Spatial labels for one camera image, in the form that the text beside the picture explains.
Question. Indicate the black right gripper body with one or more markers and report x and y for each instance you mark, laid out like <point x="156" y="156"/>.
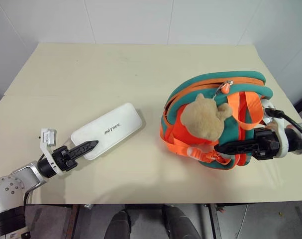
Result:
<point x="267" y="145"/>

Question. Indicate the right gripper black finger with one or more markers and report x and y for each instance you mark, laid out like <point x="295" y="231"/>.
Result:
<point x="237" y="147"/>

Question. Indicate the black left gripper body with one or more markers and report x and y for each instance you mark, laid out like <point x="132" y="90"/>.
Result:
<point x="65" y="159"/>

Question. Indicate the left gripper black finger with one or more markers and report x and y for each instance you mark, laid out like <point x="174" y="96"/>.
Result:
<point x="85" y="148"/>

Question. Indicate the white rectangular box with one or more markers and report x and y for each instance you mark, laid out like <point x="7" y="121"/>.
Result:
<point x="116" y="124"/>

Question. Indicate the orange and teal backpack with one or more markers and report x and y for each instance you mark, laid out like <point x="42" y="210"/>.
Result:
<point x="240" y="82"/>

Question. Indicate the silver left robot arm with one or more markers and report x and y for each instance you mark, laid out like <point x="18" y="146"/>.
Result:
<point x="21" y="175"/>

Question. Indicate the beige plush bear charm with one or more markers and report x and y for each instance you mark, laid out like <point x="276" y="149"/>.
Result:
<point x="203" y="119"/>

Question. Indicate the small dark rounded shape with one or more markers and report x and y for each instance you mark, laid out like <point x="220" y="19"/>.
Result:
<point x="119" y="225"/>

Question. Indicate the large dark rounded shape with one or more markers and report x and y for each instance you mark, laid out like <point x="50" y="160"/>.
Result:
<point x="180" y="224"/>

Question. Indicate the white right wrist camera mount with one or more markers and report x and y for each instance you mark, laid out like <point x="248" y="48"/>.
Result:
<point x="283" y="147"/>

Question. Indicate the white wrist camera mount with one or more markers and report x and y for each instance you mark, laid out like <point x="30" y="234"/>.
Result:
<point x="283" y="147"/>
<point x="48" y="138"/>

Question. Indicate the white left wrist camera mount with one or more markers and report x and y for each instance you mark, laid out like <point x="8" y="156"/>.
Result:
<point x="48" y="138"/>

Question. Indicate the black metal table frame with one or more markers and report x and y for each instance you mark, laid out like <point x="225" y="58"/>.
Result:
<point x="213" y="220"/>

